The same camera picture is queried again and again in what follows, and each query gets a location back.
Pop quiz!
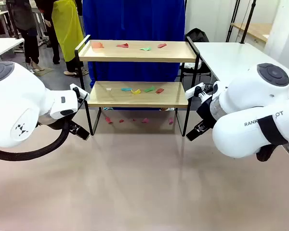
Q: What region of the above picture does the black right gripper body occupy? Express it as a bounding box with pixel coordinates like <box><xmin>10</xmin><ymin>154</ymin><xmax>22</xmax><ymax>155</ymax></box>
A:
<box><xmin>197</xmin><ymin>96</ymin><xmax>217</xmax><ymax>128</ymax></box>

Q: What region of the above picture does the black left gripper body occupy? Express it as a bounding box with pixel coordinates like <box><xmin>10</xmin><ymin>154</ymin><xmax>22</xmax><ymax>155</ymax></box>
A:
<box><xmin>38</xmin><ymin>117</ymin><xmax>72</xmax><ymax>132</ymax></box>

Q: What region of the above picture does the large white table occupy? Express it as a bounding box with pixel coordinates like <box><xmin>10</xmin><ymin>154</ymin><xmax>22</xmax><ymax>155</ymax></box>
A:
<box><xmin>192</xmin><ymin>41</ymin><xmax>289</xmax><ymax>84</ymax></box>

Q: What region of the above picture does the black office chair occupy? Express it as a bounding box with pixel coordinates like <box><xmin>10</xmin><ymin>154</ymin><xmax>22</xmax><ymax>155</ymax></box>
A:
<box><xmin>179</xmin><ymin>28</ymin><xmax>212</xmax><ymax>84</ymax></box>

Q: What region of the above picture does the white side table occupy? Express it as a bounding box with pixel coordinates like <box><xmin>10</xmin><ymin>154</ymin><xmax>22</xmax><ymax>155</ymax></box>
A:
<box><xmin>0</xmin><ymin>37</ymin><xmax>25</xmax><ymax>62</ymax></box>

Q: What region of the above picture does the person in yellow apron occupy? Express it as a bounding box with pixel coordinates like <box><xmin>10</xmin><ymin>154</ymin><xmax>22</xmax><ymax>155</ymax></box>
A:
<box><xmin>34</xmin><ymin>0</ymin><xmax>89</xmax><ymax>79</ymax></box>

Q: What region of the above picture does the light wooden table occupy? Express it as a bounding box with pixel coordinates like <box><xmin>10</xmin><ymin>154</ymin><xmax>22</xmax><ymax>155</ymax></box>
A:
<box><xmin>231</xmin><ymin>23</ymin><xmax>273</xmax><ymax>45</ymax></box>

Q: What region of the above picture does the person in black clothes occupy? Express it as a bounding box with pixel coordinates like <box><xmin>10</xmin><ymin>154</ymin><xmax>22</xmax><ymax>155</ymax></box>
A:
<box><xmin>6</xmin><ymin>0</ymin><xmax>48</xmax><ymax>73</ymax></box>

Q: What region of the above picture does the person in blue hoodie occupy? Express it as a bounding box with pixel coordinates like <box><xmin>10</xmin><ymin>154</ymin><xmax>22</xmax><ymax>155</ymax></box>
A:
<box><xmin>82</xmin><ymin>0</ymin><xmax>186</xmax><ymax>84</ymax></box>

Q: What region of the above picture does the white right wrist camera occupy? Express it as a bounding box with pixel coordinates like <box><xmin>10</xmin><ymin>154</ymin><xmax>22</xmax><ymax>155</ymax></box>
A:
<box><xmin>185</xmin><ymin>82</ymin><xmax>214</xmax><ymax>99</ymax></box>

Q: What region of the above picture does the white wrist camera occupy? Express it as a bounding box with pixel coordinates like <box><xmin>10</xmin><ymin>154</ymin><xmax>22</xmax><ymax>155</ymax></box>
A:
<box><xmin>185</xmin><ymin>82</ymin><xmax>214</xmax><ymax>99</ymax></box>
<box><xmin>69</xmin><ymin>83</ymin><xmax>90</xmax><ymax>104</ymax></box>

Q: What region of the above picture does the black sleeved left arm cable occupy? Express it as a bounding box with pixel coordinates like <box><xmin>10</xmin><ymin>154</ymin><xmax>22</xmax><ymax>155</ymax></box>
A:
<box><xmin>0</xmin><ymin>117</ymin><xmax>74</xmax><ymax>162</ymax></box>

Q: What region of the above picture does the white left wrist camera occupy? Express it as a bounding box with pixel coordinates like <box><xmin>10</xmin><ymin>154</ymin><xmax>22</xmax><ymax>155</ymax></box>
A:
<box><xmin>69</xmin><ymin>83</ymin><xmax>90</xmax><ymax>104</ymax></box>

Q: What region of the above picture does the black strap on right arm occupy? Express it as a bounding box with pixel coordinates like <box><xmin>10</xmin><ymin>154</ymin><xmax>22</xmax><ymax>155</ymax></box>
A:
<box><xmin>257</xmin><ymin>115</ymin><xmax>289</xmax><ymax>146</ymax></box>

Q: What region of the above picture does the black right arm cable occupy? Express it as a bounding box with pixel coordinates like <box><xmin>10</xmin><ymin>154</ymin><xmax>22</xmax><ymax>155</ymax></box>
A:
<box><xmin>256</xmin><ymin>143</ymin><xmax>277</xmax><ymax>163</ymax></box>

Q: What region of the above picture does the black frame wooden shelf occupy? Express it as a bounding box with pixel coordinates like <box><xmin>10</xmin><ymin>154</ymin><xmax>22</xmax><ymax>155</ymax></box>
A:
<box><xmin>74</xmin><ymin>34</ymin><xmax>200</xmax><ymax>137</ymax></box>

